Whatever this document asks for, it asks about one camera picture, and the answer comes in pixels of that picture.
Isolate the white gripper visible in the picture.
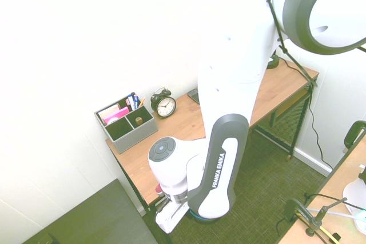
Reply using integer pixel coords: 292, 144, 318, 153
155, 198, 190, 234

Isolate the black cabinet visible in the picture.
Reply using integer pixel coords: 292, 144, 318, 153
21, 178, 160, 244

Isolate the grey felt desk organizer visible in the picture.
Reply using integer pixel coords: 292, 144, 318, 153
94, 95, 159, 154

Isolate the black twin-bell alarm clock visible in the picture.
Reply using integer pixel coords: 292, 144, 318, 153
150, 87, 177, 120

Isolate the pink sticky note pad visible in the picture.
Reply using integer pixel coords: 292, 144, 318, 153
102, 106, 130, 126

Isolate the blue and white marker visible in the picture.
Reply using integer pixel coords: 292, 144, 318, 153
126, 92, 140, 111

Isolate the black clamp stand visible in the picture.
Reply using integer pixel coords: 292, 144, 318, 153
276, 191, 361, 244

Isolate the black mesh desk panel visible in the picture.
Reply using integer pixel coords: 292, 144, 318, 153
253, 89, 310, 153

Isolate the clear plastic tube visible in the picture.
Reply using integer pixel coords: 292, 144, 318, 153
307, 208, 361, 221

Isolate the white rounded device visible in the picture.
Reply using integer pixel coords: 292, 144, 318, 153
343, 163, 366, 235

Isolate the black round lamp base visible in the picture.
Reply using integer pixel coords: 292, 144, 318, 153
266, 54, 281, 70

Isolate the wooden desk with black frame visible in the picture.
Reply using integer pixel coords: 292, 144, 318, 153
105, 77, 320, 219

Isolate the black hanging power cable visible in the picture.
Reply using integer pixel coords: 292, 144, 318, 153
308, 92, 334, 170

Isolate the black curved handle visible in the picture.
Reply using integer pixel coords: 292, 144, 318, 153
343, 120, 366, 154

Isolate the ring light on stand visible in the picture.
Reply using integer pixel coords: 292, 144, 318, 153
254, 0, 319, 87

